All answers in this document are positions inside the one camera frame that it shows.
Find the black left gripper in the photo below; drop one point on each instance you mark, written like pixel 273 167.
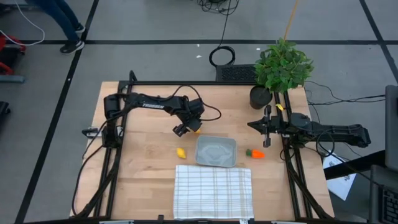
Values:
pixel 193 112

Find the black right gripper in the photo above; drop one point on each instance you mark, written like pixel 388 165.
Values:
pixel 268 126

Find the yellow toy banana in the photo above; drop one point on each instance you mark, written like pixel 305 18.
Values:
pixel 197 132

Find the yellow toy lemon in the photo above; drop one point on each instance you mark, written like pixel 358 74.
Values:
pixel 181 153

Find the orange toy carrot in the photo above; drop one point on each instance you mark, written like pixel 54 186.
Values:
pixel 257 154

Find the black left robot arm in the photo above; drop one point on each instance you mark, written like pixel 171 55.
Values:
pixel 152 105

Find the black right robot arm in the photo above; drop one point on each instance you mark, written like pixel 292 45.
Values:
pixel 335 132

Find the yellow tag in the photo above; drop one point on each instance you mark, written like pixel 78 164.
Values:
pixel 280 107

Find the grey plastic bin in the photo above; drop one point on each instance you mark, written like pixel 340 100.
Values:
pixel 216 151

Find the black vented box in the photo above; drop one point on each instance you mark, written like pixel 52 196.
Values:
pixel 236 73

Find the green plant in black pot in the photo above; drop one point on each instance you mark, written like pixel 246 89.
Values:
pixel 281 67

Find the white checked cloth towel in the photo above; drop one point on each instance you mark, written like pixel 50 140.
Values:
pixel 213 193

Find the white printed paper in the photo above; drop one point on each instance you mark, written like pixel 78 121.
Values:
pixel 340 183

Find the black beam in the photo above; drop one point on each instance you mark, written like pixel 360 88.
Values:
pixel 354 166

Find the grey monitor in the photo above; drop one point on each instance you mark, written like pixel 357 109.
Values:
pixel 392 124

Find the black keyboard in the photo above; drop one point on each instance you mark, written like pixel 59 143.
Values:
pixel 388 205

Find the person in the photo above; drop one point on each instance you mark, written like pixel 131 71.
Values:
pixel 63 21

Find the red equipment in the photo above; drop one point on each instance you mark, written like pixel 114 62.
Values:
pixel 7 46

